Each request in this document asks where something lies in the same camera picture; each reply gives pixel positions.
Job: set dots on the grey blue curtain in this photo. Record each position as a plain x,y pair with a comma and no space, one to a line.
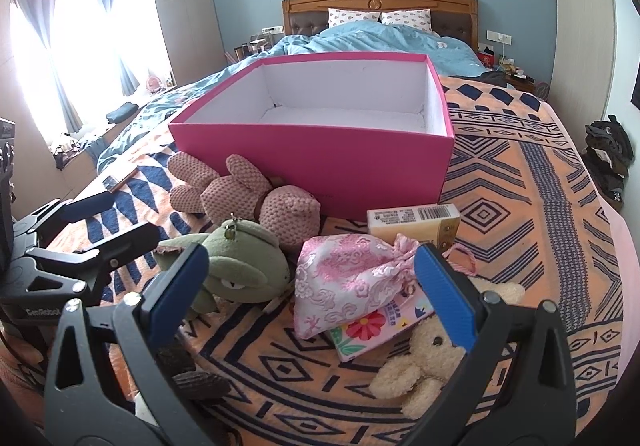
35,25
105,0

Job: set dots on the white dotted pillow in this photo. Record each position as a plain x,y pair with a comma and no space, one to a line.
407,19
352,17

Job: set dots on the bed with blue duvet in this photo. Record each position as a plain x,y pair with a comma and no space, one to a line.
380,38

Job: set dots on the white wall socket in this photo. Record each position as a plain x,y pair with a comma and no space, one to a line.
272,30
498,37

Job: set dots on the dark wooden nightstand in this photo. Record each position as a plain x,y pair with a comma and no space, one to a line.
525,84

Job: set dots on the bedside clutter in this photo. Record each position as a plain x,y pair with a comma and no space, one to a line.
255,45

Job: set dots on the small pink object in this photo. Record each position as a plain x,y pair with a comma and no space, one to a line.
153,84

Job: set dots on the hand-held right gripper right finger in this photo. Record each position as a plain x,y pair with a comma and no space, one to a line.
445,298

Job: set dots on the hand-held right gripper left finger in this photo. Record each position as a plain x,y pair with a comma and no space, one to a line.
182,288

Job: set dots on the black bag on floor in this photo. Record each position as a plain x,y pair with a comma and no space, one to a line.
607,150

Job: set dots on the beige tissue pack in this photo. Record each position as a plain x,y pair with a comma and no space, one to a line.
400,226

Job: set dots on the floral tissue pack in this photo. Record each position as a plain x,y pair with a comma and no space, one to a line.
365,331

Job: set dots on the wooden bed headboard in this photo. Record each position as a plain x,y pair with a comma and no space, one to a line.
375,0

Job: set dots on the pink knit rabbit plush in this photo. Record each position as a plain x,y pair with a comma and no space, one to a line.
290,221

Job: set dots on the orange patterned blanket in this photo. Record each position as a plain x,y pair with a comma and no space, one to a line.
500,175

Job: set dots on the dark folded cloth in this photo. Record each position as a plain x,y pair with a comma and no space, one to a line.
121,112

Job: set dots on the flat dark rectangular object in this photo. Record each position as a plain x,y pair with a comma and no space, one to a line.
117,181

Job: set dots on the green frog plush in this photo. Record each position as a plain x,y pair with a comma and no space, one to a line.
240,256

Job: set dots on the pink cardboard box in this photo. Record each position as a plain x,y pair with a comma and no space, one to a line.
310,160

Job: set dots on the red box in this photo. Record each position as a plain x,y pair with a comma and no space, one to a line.
485,57

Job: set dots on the beige wardrobe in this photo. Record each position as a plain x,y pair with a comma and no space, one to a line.
580,25

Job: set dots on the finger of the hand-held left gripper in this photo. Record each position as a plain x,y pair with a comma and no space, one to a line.
115,248
75,208

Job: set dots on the cream teddy bear plush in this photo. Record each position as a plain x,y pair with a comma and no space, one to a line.
410,376

